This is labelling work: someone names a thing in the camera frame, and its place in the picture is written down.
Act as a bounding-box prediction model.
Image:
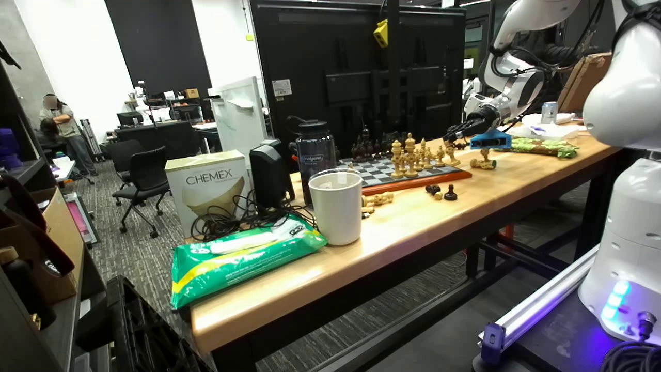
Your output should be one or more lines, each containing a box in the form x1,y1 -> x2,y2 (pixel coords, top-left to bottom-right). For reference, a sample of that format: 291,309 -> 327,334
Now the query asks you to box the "black coffee grinder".
248,139 -> 291,219

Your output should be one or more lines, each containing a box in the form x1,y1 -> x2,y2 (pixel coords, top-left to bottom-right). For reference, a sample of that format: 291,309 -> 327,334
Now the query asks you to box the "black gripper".
441,110 -> 512,144

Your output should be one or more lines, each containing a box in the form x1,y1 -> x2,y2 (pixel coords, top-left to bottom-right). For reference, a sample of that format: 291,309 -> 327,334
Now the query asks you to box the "black table frame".
204,153 -> 625,372

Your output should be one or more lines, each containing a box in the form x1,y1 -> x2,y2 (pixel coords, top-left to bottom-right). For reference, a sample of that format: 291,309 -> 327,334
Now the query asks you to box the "dark translucent water bottle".
293,119 -> 338,206

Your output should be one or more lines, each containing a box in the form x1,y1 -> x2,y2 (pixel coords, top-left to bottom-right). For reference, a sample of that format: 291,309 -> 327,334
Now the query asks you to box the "pink flat object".
62,190 -> 100,247

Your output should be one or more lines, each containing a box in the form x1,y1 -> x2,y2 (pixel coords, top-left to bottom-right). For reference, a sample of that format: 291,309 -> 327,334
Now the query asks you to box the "white board panel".
209,75 -> 271,159

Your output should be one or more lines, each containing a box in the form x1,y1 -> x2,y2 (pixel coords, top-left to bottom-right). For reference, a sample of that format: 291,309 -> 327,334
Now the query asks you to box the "clear plastic cup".
539,99 -> 560,127

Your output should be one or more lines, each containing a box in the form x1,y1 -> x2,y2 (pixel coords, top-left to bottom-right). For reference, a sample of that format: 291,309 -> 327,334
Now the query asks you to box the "black plastic crate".
73,272 -> 213,372

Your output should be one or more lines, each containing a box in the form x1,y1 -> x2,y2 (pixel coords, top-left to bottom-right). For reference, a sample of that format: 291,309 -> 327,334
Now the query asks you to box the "white paper cup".
306,169 -> 365,249

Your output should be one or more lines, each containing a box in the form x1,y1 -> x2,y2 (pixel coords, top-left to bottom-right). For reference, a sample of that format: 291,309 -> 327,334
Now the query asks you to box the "open cardboard box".
0,168 -> 86,327

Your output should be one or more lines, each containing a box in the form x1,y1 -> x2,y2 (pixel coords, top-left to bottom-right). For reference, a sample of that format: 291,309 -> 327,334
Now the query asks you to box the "large black screen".
252,0 -> 478,158

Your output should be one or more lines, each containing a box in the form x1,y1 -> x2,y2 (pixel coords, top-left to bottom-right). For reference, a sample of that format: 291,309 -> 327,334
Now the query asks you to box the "white paper label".
271,77 -> 296,99

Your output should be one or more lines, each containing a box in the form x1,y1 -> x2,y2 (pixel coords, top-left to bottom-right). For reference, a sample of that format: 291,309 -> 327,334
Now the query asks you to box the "checkered chess board red rim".
338,159 -> 474,199

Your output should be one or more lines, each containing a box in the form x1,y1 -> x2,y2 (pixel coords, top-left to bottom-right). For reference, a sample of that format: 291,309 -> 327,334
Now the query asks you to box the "white Chemex filter box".
163,148 -> 255,235

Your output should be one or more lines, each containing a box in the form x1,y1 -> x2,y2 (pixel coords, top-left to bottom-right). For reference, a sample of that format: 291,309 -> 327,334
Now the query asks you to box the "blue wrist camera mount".
468,130 -> 515,151

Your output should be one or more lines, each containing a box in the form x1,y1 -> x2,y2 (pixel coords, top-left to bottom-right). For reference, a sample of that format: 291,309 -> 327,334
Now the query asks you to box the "green wipes package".
167,214 -> 329,312

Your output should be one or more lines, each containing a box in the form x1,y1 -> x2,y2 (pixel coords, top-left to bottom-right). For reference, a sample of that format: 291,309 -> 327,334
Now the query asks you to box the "white plastic tray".
518,111 -> 591,140

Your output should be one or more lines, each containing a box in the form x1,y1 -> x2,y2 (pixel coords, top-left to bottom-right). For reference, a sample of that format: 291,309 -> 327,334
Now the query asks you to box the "tangled thin black cable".
188,196 -> 255,243

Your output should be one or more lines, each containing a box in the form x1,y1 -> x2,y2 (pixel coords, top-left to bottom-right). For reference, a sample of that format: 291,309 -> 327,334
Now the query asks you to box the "dark office desk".
109,119 -> 224,168

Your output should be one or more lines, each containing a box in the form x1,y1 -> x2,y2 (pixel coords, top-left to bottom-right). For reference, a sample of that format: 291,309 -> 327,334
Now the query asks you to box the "black office chair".
109,142 -> 174,239

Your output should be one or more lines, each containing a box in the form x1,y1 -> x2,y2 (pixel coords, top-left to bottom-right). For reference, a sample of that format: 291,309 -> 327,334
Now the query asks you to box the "yellow triangular sign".
371,17 -> 393,50

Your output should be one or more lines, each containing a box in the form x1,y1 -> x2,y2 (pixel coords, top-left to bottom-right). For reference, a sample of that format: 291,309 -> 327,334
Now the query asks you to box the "aluminium rail blue bracket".
478,245 -> 603,369

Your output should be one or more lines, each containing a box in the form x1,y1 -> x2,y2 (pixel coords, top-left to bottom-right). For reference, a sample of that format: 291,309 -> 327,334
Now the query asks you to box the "black coiled cable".
598,339 -> 661,372

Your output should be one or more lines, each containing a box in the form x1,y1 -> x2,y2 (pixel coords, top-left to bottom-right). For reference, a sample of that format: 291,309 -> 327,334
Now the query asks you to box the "seated person in background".
37,91 -> 100,178

